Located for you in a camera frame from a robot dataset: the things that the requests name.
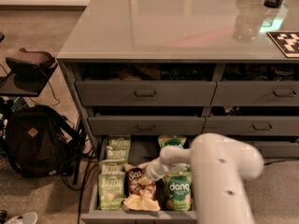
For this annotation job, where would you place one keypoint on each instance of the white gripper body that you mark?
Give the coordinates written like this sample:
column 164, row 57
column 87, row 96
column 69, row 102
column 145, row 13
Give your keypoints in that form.
column 154, row 170

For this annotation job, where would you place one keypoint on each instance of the brown sea salt chip bag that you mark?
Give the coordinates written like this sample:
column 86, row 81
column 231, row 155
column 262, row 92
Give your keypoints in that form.
column 140, row 198

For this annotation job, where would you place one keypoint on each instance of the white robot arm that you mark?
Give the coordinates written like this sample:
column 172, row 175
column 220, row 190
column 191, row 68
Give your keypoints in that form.
column 219, row 166

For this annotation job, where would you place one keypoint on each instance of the front green dang chip bag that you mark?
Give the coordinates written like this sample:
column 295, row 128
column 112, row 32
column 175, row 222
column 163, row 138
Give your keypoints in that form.
column 178, row 191

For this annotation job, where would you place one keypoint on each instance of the rear green dang chip bag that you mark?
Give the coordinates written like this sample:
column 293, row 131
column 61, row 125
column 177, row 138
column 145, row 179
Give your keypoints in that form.
column 172, row 140

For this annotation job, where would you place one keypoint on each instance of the front green kettle chip bag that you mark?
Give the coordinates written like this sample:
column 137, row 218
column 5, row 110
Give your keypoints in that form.
column 111, row 190

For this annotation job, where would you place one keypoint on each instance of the green kettle chip bag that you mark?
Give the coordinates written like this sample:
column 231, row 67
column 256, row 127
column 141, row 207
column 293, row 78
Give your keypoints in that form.
column 111, row 190
column 119, row 141
column 117, row 153
column 110, row 166

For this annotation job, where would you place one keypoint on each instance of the rear green kettle chip bag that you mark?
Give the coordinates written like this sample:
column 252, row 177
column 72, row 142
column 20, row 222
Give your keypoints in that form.
column 119, row 141

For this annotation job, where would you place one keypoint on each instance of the open bottom left drawer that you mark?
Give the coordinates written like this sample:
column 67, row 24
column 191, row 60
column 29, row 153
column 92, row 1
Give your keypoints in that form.
column 143, row 149

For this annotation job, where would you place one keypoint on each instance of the middle left grey drawer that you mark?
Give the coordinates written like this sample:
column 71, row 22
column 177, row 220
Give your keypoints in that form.
column 145, row 125

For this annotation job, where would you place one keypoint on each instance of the grey drawer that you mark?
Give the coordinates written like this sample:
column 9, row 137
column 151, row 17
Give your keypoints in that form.
column 145, row 93
column 145, row 125
column 256, row 93
column 277, row 149
column 253, row 125

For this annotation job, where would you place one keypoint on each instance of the top left grey drawer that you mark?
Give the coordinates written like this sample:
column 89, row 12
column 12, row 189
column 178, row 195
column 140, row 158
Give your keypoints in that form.
column 145, row 93

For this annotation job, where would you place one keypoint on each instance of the middle right grey drawer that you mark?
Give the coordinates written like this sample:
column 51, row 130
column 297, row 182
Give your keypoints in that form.
column 253, row 125

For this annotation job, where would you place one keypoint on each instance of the grey drawer cabinet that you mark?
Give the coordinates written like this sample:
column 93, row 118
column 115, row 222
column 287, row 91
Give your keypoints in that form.
column 179, row 40

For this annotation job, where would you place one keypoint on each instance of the top right grey drawer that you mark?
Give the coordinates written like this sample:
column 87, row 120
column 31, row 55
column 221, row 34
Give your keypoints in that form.
column 256, row 93

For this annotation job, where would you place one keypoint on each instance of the bottom right grey drawer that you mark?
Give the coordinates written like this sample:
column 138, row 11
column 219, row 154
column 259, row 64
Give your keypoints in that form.
column 277, row 149

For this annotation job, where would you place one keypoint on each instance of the black backpack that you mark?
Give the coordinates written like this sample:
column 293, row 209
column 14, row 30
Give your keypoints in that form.
column 40, row 142

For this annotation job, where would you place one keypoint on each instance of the white sneaker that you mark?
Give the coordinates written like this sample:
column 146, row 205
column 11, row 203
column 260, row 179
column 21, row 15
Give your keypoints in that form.
column 28, row 218

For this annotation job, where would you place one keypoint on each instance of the brown headset on table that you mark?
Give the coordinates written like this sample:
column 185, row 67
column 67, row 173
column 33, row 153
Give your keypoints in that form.
column 27, row 63

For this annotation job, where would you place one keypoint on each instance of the checkered fiducial marker board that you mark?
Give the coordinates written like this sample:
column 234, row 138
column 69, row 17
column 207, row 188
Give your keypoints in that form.
column 287, row 42

